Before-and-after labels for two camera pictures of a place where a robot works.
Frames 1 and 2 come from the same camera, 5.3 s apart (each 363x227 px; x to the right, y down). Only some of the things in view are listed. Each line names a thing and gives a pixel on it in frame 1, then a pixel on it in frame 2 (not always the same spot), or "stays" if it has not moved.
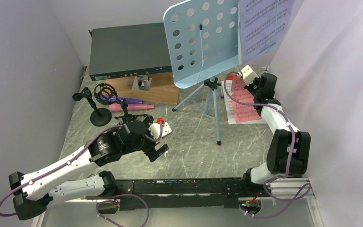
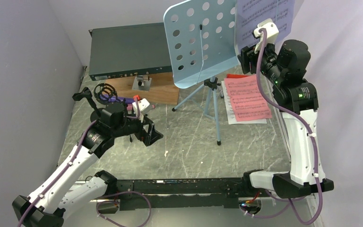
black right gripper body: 253,87 -> 269,67
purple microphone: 114,100 stays
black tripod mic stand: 107,94 stays
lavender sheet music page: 262,24 stays
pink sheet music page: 243,112 stays
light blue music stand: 203,41 stays
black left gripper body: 149,148 -> 137,128
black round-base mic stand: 101,117 stays
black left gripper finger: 162,149 -> 154,135
